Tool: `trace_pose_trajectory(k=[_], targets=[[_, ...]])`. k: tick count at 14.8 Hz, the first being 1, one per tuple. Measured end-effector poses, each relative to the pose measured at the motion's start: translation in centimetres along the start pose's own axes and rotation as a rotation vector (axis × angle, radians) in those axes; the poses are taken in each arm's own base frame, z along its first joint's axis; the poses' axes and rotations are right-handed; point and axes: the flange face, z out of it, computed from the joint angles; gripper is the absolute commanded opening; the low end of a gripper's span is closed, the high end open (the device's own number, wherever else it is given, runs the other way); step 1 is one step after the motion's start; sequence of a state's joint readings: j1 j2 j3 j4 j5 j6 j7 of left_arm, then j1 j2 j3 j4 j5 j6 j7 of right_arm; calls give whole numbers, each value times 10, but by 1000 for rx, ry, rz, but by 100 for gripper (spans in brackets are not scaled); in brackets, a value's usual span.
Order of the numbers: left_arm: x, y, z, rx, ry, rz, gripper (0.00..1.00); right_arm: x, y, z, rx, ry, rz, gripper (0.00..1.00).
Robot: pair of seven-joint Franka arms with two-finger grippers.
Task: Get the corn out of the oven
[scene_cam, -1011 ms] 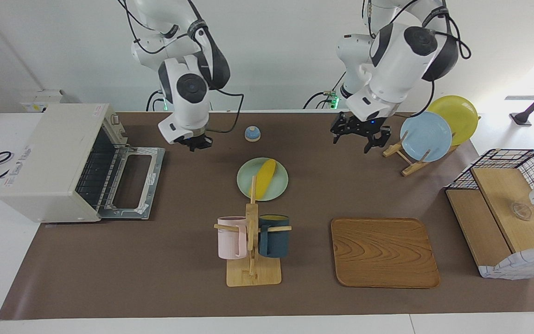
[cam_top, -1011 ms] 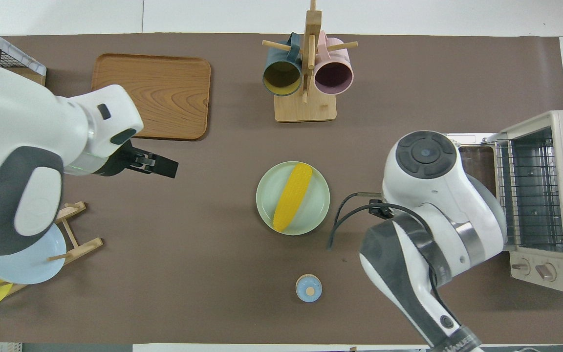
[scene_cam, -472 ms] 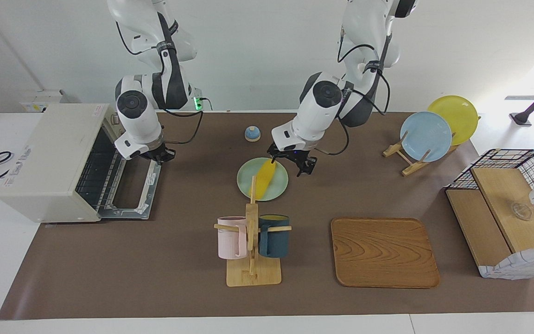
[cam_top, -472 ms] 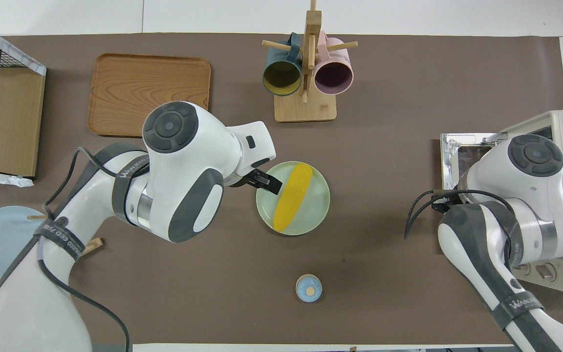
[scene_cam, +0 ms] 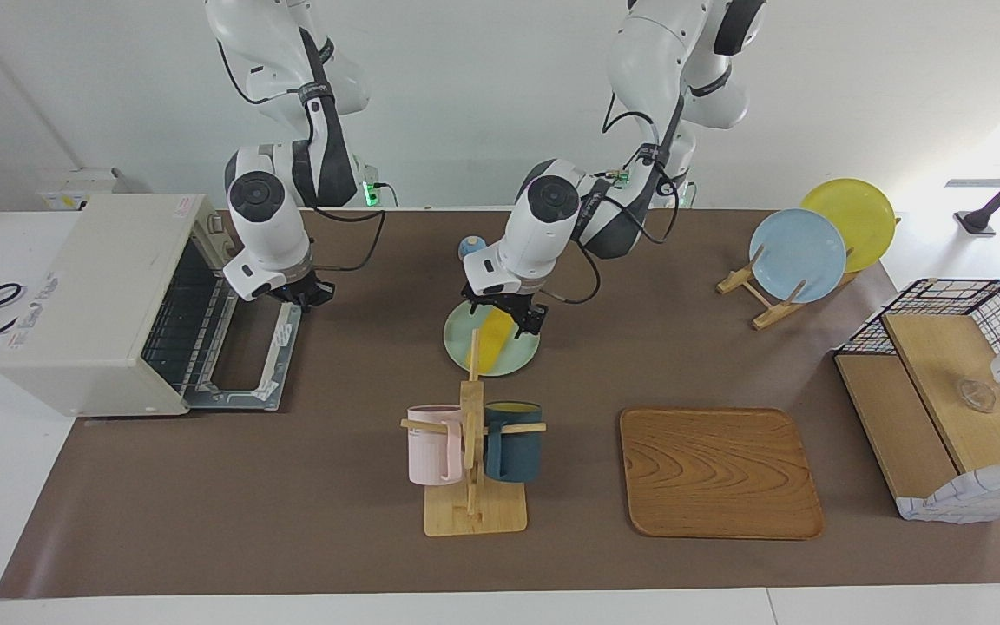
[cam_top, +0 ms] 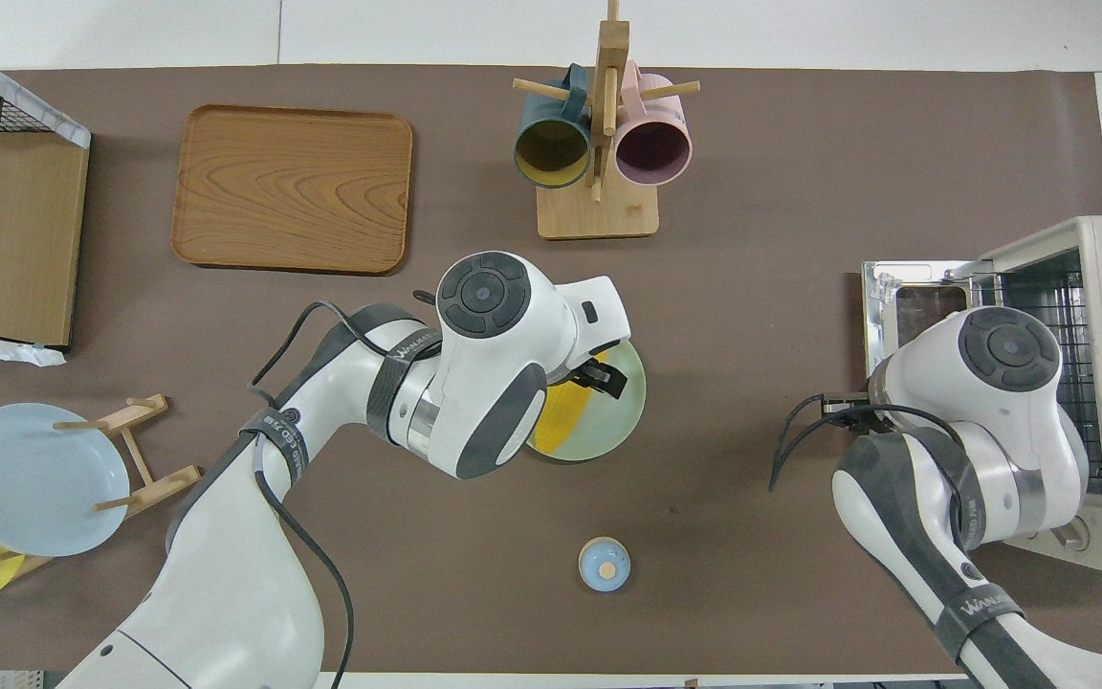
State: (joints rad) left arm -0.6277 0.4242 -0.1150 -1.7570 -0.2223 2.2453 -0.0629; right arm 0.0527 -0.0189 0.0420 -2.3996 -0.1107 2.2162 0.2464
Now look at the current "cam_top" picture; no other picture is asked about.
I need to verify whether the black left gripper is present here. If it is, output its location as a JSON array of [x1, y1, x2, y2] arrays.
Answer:
[[556, 349, 629, 401]]

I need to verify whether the light green plate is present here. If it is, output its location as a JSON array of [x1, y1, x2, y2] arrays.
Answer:
[[524, 340, 648, 463]]

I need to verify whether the yellow corn cob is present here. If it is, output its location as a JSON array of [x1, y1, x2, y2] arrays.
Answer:
[[532, 383, 602, 456]]

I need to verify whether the glass oven door with handle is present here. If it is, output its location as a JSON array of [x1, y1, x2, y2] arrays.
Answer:
[[862, 260, 1002, 384]]

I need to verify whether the wooden mug tree stand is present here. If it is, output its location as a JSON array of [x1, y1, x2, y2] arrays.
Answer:
[[513, 0, 702, 240]]

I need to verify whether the brown table mat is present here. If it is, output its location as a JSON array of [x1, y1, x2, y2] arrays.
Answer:
[[0, 65, 1102, 676]]

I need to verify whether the pink mug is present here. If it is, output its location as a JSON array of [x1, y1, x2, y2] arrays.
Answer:
[[614, 60, 694, 188]]

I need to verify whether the dark blue mug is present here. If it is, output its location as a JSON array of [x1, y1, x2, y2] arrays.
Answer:
[[514, 64, 593, 189]]

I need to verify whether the brown wooden tray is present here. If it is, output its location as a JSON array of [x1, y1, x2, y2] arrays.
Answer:
[[171, 104, 414, 276]]

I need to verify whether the wooden plate rack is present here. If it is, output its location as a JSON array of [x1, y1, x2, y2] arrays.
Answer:
[[0, 393, 203, 580]]

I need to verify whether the light blue plate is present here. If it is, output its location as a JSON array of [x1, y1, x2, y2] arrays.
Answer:
[[0, 403, 131, 558]]

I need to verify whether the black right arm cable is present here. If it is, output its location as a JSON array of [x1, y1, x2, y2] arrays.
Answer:
[[769, 392, 968, 494]]

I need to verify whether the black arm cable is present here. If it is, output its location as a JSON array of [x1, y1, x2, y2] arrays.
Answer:
[[250, 301, 442, 689], [769, 392, 968, 494]]

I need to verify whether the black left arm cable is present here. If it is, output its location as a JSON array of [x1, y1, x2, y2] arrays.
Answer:
[[250, 301, 442, 689]]

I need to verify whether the wooden shelf with wire basket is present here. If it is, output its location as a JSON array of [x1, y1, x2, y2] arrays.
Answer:
[[0, 38, 93, 367]]

